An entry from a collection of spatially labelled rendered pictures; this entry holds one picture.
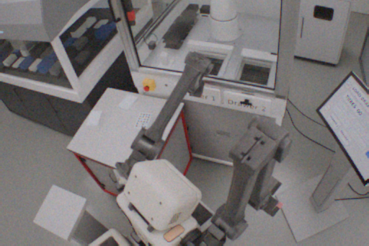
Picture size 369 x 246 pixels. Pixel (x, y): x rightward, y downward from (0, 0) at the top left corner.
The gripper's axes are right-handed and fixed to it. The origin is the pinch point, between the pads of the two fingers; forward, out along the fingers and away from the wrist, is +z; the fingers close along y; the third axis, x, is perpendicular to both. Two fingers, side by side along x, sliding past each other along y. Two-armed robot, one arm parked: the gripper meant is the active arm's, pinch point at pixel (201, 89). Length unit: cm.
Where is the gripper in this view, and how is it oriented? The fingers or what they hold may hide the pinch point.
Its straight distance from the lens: 171.5
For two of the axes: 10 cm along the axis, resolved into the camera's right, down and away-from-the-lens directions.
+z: 3.6, 0.1, 9.3
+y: 2.2, -9.7, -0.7
